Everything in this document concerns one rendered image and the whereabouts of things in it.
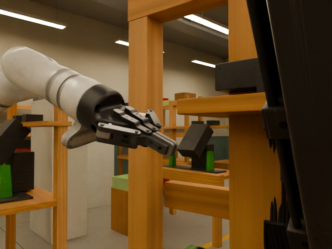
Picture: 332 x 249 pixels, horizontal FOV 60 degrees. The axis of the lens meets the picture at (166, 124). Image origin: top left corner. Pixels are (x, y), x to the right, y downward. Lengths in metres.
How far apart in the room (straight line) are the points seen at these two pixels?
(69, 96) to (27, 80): 0.10
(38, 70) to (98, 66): 8.02
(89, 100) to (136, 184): 0.61
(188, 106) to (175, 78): 9.71
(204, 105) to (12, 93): 0.42
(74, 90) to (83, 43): 8.02
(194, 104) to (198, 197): 0.37
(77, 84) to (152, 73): 0.57
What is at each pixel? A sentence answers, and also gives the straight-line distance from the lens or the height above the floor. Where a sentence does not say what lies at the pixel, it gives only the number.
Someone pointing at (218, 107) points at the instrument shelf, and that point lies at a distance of 0.69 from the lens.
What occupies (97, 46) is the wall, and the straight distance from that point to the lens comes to 8.67.
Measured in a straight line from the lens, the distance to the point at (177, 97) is 6.14.
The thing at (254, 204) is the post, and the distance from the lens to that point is 0.80.
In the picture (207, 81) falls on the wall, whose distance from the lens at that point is 11.82.
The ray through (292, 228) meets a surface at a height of 1.35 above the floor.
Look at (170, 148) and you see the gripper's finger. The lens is 0.40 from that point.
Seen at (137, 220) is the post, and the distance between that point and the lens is 1.04.
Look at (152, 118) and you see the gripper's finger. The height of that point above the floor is 1.48.
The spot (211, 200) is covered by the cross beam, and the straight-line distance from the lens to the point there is 0.96.
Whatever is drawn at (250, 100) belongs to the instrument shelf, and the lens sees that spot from 0.66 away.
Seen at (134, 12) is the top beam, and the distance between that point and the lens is 1.09.
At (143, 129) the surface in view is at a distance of 0.41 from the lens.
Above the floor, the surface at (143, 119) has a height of 1.47.
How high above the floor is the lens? 1.46
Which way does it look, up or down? 1 degrees up
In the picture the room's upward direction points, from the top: straight up
